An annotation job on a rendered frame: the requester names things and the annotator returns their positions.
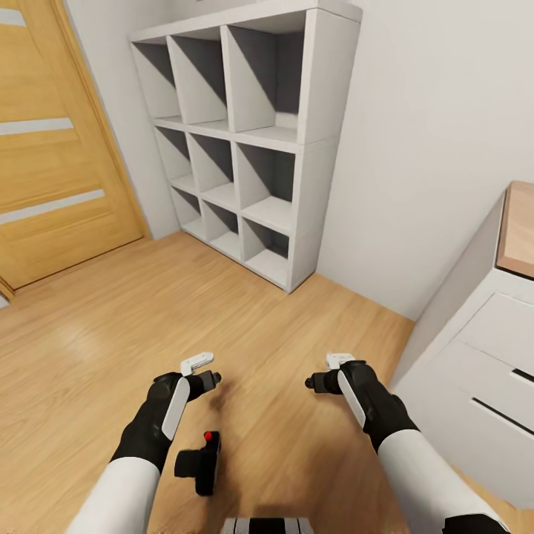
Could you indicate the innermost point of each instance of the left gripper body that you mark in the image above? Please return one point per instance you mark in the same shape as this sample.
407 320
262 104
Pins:
204 383

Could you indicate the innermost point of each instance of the digital camera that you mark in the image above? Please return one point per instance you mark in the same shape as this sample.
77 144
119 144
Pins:
201 464

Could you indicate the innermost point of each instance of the door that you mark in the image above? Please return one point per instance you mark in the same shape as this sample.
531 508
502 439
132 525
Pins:
65 196

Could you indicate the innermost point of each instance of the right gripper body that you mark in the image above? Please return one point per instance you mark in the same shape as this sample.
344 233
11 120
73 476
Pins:
323 383

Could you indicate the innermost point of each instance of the desk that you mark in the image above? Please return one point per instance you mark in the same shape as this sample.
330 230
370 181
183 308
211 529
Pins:
466 374

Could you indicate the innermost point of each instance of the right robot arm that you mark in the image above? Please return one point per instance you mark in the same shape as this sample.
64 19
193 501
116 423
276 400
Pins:
431 495

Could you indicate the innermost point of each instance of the bookcase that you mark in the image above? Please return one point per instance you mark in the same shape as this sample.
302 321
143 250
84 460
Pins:
209 85

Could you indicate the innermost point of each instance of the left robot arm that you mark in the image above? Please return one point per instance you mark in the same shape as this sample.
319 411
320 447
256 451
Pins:
123 499

